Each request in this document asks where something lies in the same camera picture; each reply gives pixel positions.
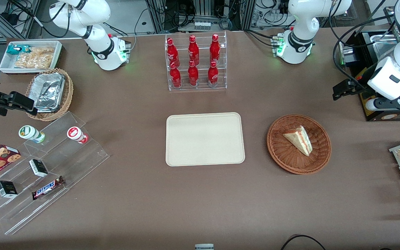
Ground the steel food pan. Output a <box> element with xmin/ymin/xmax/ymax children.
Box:
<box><xmin>370</xmin><ymin>33</ymin><xmax>400</xmax><ymax>60</ymax></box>

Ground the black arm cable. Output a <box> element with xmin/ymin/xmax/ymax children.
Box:
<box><xmin>328</xmin><ymin>0</ymin><xmax>397</xmax><ymax>91</ymax></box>

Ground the black table cable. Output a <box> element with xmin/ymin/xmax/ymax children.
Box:
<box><xmin>280</xmin><ymin>235</ymin><xmax>327</xmax><ymax>250</ymax></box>

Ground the light wicker basket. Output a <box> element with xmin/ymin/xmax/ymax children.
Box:
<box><xmin>25</xmin><ymin>68</ymin><xmax>74</xmax><ymax>122</ymax></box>

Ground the red lid yogurt cup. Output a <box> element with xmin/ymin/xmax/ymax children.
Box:
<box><xmin>67</xmin><ymin>126</ymin><xmax>89</xmax><ymax>144</ymax></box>

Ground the aluminium frame post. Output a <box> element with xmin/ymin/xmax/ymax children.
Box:
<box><xmin>241</xmin><ymin>0</ymin><xmax>257</xmax><ymax>31</ymax></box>
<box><xmin>147</xmin><ymin>0</ymin><xmax>166</xmax><ymax>34</ymax></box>

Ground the Snickers chocolate bar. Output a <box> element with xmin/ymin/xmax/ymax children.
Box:
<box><xmin>31</xmin><ymin>175</ymin><xmax>65</xmax><ymax>201</ymax></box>

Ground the black hot food case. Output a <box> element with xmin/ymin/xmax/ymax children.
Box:
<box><xmin>338</xmin><ymin>6</ymin><xmax>400</xmax><ymax>122</ymax></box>

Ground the clear acrylic bottle rack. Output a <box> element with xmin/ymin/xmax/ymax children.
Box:
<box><xmin>165</xmin><ymin>31</ymin><xmax>227</xmax><ymax>92</ymax></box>

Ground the clear acrylic stepped display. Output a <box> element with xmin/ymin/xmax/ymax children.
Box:
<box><xmin>0</xmin><ymin>111</ymin><xmax>110</xmax><ymax>236</ymax></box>

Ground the cream plastic tray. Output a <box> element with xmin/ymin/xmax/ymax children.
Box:
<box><xmin>166</xmin><ymin>112</ymin><xmax>245</xmax><ymax>167</ymax></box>

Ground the aluminium frame rail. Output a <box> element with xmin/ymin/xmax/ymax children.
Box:
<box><xmin>0</xmin><ymin>0</ymin><xmax>41</xmax><ymax>39</ymax></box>

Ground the red cola bottle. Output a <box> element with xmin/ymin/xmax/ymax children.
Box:
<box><xmin>208</xmin><ymin>61</ymin><xmax>219</xmax><ymax>88</ymax></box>
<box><xmin>209</xmin><ymin>34</ymin><xmax>221</xmax><ymax>64</ymax></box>
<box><xmin>188</xmin><ymin>60</ymin><xmax>199</xmax><ymax>87</ymax></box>
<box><xmin>188</xmin><ymin>35</ymin><xmax>200</xmax><ymax>66</ymax></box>
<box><xmin>169</xmin><ymin>62</ymin><xmax>182</xmax><ymax>89</ymax></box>
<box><xmin>166</xmin><ymin>37</ymin><xmax>180</xmax><ymax>67</ymax></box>

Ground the foil containers stack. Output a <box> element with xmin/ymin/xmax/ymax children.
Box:
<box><xmin>33</xmin><ymin>72</ymin><xmax>65</xmax><ymax>113</ymax></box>

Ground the green lid yogurt cup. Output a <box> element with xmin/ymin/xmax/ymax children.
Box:
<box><xmin>18</xmin><ymin>125</ymin><xmax>46</xmax><ymax>144</ymax></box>

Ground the small black box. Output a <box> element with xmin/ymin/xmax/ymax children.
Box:
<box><xmin>0</xmin><ymin>180</ymin><xmax>18</xmax><ymax>199</ymax></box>
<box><xmin>29</xmin><ymin>159</ymin><xmax>49</xmax><ymax>178</ymax></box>

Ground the clear bag of chips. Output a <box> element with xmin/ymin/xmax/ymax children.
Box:
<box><xmin>14</xmin><ymin>47</ymin><xmax>55</xmax><ymax>69</ymax></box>

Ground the triangle sandwich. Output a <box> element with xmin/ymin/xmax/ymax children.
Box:
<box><xmin>283</xmin><ymin>125</ymin><xmax>313</xmax><ymax>157</ymax></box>

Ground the black power adapter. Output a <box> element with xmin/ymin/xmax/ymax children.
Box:
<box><xmin>1</xmin><ymin>12</ymin><xmax>19</xmax><ymax>24</ymax></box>

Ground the green snack packet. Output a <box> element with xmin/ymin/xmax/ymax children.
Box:
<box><xmin>6</xmin><ymin>45</ymin><xmax>33</xmax><ymax>55</ymax></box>

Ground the brown wicker basket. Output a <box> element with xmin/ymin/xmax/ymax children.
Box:
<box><xmin>267</xmin><ymin>114</ymin><xmax>332</xmax><ymax>175</ymax></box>

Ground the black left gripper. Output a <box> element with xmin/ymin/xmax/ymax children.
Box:
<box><xmin>333</xmin><ymin>79</ymin><xmax>375</xmax><ymax>101</ymax></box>

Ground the white rectangular snack bin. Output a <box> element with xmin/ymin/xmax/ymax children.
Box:
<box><xmin>0</xmin><ymin>40</ymin><xmax>63</xmax><ymax>75</ymax></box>

